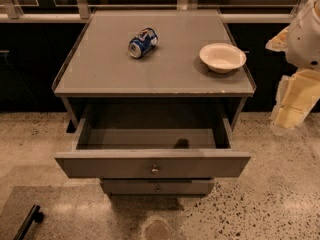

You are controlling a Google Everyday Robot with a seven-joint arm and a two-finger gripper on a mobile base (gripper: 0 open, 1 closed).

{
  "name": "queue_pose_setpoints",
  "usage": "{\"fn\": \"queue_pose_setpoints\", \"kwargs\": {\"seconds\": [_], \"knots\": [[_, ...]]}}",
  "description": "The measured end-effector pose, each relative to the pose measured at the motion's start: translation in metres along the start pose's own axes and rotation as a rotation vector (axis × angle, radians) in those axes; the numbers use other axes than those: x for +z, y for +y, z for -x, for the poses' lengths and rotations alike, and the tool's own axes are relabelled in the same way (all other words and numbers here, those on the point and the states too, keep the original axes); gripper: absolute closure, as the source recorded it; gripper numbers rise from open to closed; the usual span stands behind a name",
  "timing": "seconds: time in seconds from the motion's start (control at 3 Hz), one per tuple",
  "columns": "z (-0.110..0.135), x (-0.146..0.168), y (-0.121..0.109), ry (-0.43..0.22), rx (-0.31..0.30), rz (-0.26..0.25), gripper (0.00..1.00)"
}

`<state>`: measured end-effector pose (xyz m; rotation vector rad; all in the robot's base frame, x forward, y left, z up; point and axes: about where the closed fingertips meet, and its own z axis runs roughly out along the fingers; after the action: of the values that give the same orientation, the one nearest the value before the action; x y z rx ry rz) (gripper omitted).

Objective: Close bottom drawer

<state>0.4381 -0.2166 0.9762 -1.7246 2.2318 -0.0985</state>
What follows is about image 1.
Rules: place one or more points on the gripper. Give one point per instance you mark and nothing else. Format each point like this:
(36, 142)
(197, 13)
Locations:
(305, 42)

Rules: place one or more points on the grey drawer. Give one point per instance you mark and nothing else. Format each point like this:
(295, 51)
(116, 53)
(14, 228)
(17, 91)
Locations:
(147, 149)
(157, 187)

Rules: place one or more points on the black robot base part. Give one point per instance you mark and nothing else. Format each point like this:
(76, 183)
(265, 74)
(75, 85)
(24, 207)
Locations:
(34, 215)

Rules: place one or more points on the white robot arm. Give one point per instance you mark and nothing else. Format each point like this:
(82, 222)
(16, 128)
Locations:
(300, 41)

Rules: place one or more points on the grey drawer cabinet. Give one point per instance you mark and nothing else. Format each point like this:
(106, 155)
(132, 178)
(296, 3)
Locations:
(100, 79)

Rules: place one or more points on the grey bottom drawer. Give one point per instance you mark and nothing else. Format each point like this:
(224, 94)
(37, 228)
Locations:
(157, 187)

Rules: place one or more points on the white bowl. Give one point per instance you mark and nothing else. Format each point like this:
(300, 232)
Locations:
(222, 58)

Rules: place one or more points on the blue soda can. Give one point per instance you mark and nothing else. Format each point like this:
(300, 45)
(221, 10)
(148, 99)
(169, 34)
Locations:
(142, 43)

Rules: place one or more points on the round floor plate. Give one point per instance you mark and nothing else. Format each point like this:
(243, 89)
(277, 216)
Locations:
(157, 230)

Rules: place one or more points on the metal railing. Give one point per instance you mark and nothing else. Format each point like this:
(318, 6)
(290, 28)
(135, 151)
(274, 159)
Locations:
(11, 10)

